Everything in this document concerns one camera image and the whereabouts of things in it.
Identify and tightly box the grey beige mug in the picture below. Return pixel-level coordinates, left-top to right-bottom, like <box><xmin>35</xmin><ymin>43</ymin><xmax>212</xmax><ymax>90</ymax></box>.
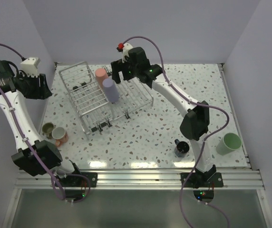
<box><xmin>41</xmin><ymin>123</ymin><xmax>55</xmax><ymax>139</ymax></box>

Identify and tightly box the pink textured mug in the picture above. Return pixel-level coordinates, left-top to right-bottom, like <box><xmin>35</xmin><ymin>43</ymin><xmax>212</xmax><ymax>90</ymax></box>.
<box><xmin>52</xmin><ymin>127</ymin><xmax>68</xmax><ymax>147</ymax></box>

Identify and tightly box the dark blue glazed mug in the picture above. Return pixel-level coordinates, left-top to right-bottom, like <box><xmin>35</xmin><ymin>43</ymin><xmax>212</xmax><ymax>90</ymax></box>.
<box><xmin>175</xmin><ymin>139</ymin><xmax>190</xmax><ymax>158</ymax></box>

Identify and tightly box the light green tumbler cup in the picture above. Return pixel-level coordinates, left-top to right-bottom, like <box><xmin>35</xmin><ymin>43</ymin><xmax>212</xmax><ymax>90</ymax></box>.
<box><xmin>216</xmin><ymin>133</ymin><xmax>242</xmax><ymax>155</ymax></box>

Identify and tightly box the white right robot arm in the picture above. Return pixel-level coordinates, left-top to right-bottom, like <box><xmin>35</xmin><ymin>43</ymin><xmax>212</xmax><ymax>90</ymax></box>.
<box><xmin>111</xmin><ymin>43</ymin><xmax>216</xmax><ymax>187</ymax></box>

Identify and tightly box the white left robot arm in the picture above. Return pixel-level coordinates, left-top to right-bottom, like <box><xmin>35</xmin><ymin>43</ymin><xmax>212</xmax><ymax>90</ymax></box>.
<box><xmin>0</xmin><ymin>58</ymin><xmax>83</xmax><ymax>187</ymax></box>

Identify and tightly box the pink tumbler cup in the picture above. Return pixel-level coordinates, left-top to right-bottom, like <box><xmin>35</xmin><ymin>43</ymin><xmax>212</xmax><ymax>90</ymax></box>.
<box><xmin>95</xmin><ymin>68</ymin><xmax>108</xmax><ymax>88</ymax></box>

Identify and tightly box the lilac tumbler cup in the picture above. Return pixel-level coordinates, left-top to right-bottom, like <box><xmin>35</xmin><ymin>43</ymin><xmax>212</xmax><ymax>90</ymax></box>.
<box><xmin>102</xmin><ymin>78</ymin><xmax>119</xmax><ymax>103</ymax></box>

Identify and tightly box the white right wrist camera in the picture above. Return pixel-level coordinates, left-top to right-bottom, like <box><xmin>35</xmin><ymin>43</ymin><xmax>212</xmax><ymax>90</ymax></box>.
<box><xmin>117</xmin><ymin>43</ymin><xmax>134</xmax><ymax>63</ymax></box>

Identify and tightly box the metal wire dish rack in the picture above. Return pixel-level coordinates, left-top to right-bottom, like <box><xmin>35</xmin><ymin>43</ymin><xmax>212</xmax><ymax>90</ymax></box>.
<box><xmin>58</xmin><ymin>61</ymin><xmax>154</xmax><ymax>136</ymax></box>

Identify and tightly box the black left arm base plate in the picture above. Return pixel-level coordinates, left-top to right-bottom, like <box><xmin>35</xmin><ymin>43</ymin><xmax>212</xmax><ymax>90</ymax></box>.
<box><xmin>57</xmin><ymin>172</ymin><xmax>98</xmax><ymax>188</ymax></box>

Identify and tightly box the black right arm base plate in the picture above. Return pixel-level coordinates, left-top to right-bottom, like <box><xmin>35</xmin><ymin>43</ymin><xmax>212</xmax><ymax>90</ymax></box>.
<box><xmin>180</xmin><ymin>172</ymin><xmax>224</xmax><ymax>189</ymax></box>

